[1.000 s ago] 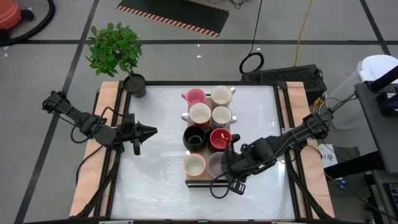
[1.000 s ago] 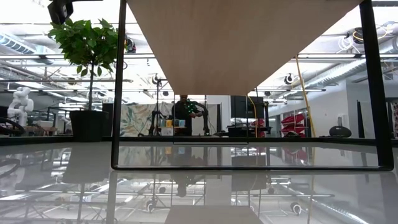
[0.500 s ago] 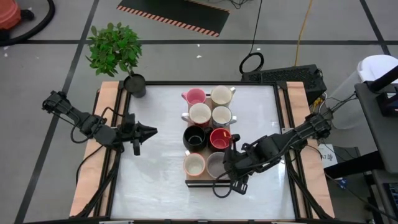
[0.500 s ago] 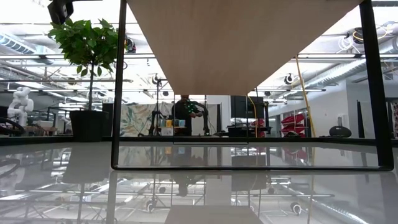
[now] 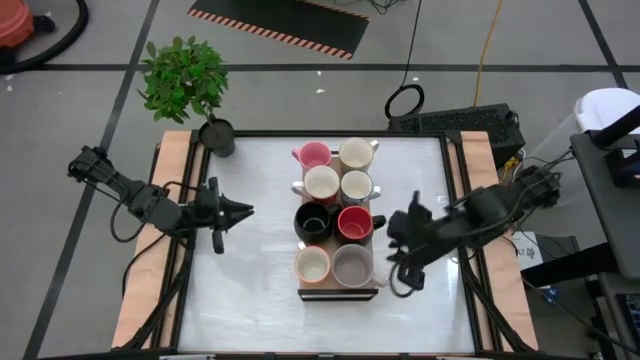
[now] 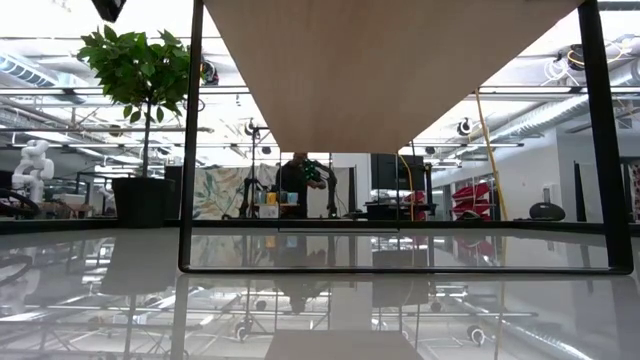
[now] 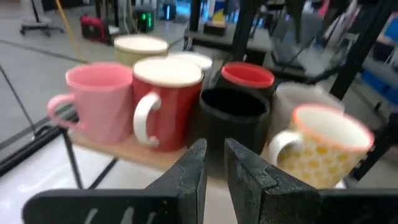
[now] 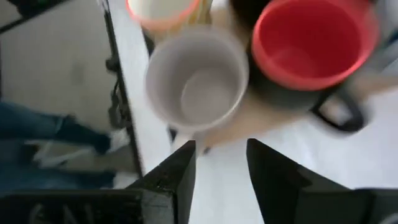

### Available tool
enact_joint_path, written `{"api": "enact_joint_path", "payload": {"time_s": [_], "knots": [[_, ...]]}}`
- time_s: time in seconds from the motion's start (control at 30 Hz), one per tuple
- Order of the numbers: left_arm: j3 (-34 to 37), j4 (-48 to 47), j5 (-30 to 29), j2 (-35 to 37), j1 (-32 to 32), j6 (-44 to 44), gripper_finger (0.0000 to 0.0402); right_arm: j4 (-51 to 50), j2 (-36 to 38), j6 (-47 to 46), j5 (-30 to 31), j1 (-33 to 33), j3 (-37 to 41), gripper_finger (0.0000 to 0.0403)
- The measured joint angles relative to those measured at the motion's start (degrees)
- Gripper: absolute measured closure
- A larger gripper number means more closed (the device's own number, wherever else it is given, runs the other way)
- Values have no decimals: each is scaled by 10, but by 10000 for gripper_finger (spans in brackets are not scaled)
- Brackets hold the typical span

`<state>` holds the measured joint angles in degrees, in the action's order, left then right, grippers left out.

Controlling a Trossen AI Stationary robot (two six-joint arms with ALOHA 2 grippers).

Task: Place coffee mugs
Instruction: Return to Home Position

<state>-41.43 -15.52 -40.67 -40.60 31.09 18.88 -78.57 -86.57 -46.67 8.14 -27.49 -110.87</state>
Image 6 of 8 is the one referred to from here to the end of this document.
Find black round floor object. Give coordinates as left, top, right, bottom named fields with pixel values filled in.
left=528, top=201, right=567, bottom=222

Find green potted plant black pot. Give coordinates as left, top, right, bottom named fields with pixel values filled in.
left=76, top=24, right=207, bottom=230

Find wooden shelf riser black frame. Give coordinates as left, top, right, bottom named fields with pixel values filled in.
left=178, top=0, right=635, bottom=275

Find black monitor screen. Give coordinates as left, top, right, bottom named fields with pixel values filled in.
left=370, top=153, right=427, bottom=191

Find person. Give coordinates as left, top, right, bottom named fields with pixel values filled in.
left=275, top=152, right=326, bottom=220

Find black aluminium table frame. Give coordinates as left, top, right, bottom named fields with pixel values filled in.
left=0, top=218, right=640, bottom=236

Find red stacked bins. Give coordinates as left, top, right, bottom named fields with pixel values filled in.
left=451, top=182, right=496, bottom=221

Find yellow cable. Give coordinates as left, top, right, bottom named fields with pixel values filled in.
left=472, top=87, right=510, bottom=222

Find black hanging camera device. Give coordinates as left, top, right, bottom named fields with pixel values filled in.
left=198, top=44, right=221, bottom=87

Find white humanoid robot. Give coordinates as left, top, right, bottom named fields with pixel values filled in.
left=10, top=139, right=56, bottom=205

